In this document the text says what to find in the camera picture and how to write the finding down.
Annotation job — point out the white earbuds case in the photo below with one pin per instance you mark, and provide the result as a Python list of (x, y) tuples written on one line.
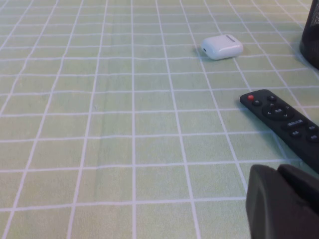
[(221, 47)]

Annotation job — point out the green checkered tablecloth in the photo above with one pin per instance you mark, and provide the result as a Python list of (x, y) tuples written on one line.
[(112, 137)]

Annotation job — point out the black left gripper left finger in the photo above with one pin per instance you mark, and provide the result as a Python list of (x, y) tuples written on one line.
[(271, 211)]

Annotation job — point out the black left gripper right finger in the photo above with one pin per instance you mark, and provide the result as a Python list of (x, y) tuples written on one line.
[(304, 186)]

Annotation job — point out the black mesh wastebasket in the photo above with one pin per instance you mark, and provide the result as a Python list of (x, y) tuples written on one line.
[(311, 37)]

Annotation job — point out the black remote control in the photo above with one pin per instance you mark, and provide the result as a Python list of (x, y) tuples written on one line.
[(281, 117)]

